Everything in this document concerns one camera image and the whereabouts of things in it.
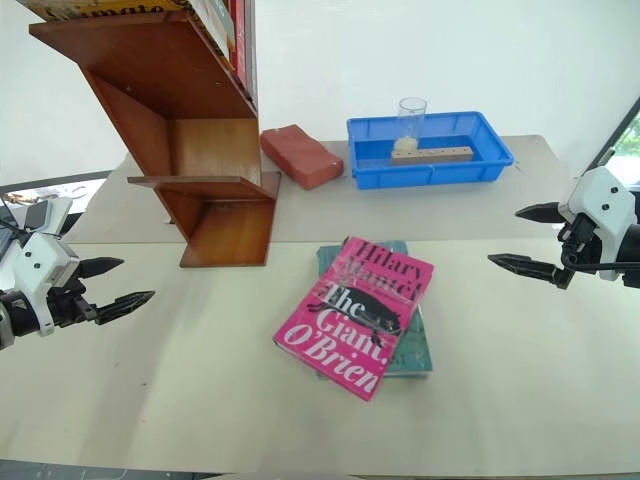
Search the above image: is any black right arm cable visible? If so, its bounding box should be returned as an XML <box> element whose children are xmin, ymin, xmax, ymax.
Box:
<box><xmin>559</xmin><ymin>247</ymin><xmax>640</xmax><ymax>275</ymax></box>

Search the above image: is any white and teal box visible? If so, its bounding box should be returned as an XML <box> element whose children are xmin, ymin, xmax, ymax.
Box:
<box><xmin>188</xmin><ymin>0</ymin><xmax>237</xmax><ymax>72</ymax></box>

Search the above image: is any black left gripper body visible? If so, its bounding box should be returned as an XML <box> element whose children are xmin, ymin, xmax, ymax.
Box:
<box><xmin>47</xmin><ymin>276</ymin><xmax>99</xmax><ymax>327</ymax></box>

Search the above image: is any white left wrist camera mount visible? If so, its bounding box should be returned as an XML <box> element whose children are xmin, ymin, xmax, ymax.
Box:
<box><xmin>0</xmin><ymin>196</ymin><xmax>82</xmax><ymax>337</ymax></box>

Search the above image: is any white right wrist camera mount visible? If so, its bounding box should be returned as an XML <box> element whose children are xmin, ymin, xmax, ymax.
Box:
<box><xmin>558</xmin><ymin>166</ymin><xmax>640</xmax><ymax>282</ymax></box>

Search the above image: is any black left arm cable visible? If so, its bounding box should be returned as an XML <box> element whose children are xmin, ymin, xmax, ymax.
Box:
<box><xmin>0</xmin><ymin>193</ymin><xmax>32</xmax><ymax>242</ymax></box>

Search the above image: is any teal paperback book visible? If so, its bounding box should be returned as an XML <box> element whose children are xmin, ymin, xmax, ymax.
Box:
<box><xmin>315</xmin><ymin>240</ymin><xmax>435</xmax><ymax>380</ymax></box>

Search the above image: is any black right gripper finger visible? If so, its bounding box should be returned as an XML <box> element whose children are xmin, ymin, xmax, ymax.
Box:
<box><xmin>514</xmin><ymin>201</ymin><xmax>562</xmax><ymax>225</ymax></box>
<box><xmin>487</xmin><ymin>252</ymin><xmax>572</xmax><ymax>290</ymax></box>

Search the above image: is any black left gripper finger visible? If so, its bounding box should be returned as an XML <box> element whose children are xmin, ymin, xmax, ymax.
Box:
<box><xmin>94</xmin><ymin>290</ymin><xmax>157</xmax><ymax>327</ymax></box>
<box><xmin>78</xmin><ymin>256</ymin><xmax>126</xmax><ymax>281</ymax></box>

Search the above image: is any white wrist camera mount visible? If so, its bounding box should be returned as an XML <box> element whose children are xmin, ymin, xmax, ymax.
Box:
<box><xmin>558</xmin><ymin>166</ymin><xmax>640</xmax><ymax>282</ymax></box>
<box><xmin>0</xmin><ymin>196</ymin><xmax>82</xmax><ymax>337</ymax></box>

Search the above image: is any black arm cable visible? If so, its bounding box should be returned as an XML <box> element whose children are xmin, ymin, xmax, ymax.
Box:
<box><xmin>559</xmin><ymin>247</ymin><xmax>640</xmax><ymax>275</ymax></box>
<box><xmin>0</xmin><ymin>193</ymin><xmax>32</xmax><ymax>242</ymax></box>

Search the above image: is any red box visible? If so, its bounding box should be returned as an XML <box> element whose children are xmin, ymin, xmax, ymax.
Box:
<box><xmin>228</xmin><ymin>0</ymin><xmax>252</xmax><ymax>87</ymax></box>

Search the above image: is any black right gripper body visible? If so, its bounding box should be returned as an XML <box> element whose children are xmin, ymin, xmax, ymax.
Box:
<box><xmin>557</xmin><ymin>212</ymin><xmax>600</xmax><ymax>272</ymax></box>

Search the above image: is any grey box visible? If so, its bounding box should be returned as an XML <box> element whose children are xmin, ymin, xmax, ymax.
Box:
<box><xmin>243</xmin><ymin>0</ymin><xmax>260</xmax><ymax>110</ymax></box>

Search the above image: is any blue plastic bin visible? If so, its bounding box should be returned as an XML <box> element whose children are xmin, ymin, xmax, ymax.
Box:
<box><xmin>346</xmin><ymin>110</ymin><xmax>516</xmax><ymax>191</ymax></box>

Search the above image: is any pink paperback book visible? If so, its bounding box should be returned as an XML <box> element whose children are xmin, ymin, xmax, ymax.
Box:
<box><xmin>272</xmin><ymin>236</ymin><xmax>436</xmax><ymax>403</ymax></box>

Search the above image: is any brown wooden bookshelf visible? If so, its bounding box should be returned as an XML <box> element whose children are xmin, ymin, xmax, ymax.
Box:
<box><xmin>28</xmin><ymin>9</ymin><xmax>283</xmax><ymax>269</ymax></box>

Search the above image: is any wooden block with holes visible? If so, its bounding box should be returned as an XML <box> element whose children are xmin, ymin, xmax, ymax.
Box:
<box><xmin>390</xmin><ymin>145</ymin><xmax>475</xmax><ymax>167</ymax></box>

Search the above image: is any red brick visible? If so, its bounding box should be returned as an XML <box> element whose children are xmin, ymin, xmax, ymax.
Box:
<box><xmin>259</xmin><ymin>127</ymin><xmax>346</xmax><ymax>192</ymax></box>

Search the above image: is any window with dark frame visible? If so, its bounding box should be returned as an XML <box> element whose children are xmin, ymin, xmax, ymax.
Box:
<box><xmin>583</xmin><ymin>93</ymin><xmax>640</xmax><ymax>187</ymax></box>

